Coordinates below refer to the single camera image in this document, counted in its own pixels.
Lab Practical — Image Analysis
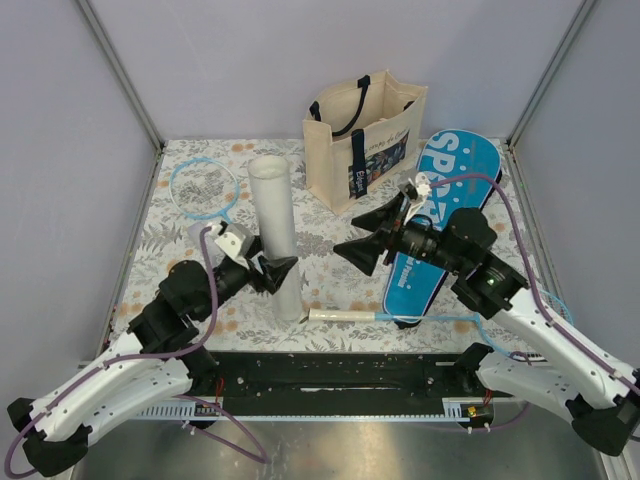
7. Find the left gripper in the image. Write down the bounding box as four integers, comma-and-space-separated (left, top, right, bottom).
195, 235, 298, 321

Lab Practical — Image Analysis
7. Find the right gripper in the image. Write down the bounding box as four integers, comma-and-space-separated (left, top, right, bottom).
333, 190, 467, 276

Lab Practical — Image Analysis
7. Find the clear plastic tube cap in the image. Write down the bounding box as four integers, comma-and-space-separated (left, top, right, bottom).
187, 222, 209, 248

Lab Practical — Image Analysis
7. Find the white shuttlecock tube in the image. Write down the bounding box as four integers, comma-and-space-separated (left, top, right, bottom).
248, 155, 305, 323

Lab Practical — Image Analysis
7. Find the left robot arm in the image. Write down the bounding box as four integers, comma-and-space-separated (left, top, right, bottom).
7, 233, 298, 477

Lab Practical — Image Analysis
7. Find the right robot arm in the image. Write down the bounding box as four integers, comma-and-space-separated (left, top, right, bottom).
333, 195, 639, 456

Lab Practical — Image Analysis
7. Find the light blue racket right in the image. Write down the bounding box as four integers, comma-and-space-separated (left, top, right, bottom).
301, 291, 547, 363

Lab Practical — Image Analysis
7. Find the light blue racket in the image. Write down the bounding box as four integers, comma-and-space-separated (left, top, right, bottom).
168, 157, 240, 223
301, 291, 547, 363

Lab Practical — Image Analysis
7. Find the light blue racket left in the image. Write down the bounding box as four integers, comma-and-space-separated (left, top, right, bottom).
168, 157, 240, 223

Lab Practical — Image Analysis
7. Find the beige canvas tote bag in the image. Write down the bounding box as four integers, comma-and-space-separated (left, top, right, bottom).
303, 70, 428, 214

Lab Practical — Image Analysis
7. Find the blue racket cover bag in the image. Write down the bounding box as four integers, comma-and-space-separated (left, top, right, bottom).
383, 129, 502, 316

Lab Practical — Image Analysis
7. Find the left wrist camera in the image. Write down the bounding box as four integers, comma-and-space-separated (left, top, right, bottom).
212, 222, 253, 269

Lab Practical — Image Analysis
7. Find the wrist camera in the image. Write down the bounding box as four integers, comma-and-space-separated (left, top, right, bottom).
212, 222, 253, 269
404, 172, 431, 224

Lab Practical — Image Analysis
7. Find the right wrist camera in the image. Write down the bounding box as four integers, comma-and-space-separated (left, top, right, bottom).
404, 172, 431, 224

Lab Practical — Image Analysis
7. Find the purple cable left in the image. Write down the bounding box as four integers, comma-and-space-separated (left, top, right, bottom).
2, 227, 274, 476

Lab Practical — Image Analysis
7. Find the purple cable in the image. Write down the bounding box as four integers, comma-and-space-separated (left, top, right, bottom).
2, 227, 274, 476
427, 172, 640, 434

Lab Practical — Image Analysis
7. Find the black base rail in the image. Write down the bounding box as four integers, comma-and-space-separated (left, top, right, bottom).
164, 344, 515, 420

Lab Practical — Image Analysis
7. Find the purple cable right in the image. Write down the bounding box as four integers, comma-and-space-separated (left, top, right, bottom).
427, 172, 640, 434

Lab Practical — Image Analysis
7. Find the aluminium frame post left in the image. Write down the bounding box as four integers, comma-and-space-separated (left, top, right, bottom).
73, 0, 165, 152

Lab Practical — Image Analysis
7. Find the aluminium frame post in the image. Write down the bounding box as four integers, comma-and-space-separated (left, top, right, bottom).
505, 0, 600, 147
73, 0, 165, 152

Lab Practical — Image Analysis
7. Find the aluminium frame post right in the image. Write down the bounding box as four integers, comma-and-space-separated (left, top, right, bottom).
505, 0, 600, 147

